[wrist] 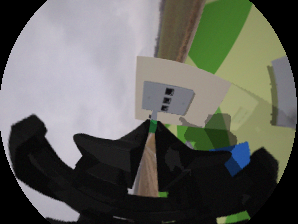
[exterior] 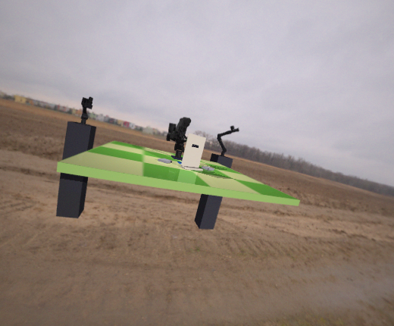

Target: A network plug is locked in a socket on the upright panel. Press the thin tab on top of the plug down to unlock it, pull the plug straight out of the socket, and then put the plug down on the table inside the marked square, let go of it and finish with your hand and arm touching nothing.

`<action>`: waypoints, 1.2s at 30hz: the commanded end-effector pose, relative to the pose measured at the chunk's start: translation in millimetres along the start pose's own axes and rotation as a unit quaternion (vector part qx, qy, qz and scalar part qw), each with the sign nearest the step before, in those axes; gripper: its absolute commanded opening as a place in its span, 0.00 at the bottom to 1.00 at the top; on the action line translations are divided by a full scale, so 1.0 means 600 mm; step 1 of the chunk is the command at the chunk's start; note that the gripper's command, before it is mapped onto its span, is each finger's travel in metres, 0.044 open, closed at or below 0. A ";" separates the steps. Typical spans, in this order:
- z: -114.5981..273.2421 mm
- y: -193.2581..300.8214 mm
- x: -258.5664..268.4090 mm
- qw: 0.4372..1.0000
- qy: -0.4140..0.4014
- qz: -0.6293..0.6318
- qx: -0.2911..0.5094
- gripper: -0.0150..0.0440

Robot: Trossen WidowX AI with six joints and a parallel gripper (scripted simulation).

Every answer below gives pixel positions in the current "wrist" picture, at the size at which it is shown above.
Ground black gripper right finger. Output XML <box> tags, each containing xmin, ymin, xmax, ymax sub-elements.
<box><xmin>154</xmin><ymin>120</ymin><xmax>233</xmax><ymax>193</ymax></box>

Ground blue flat square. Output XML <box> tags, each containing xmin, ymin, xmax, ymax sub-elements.
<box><xmin>209</xmin><ymin>141</ymin><xmax>251</xmax><ymax>177</ymax></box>

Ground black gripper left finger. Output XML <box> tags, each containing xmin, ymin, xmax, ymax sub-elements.
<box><xmin>72</xmin><ymin>120</ymin><xmax>150</xmax><ymax>189</ymax></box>

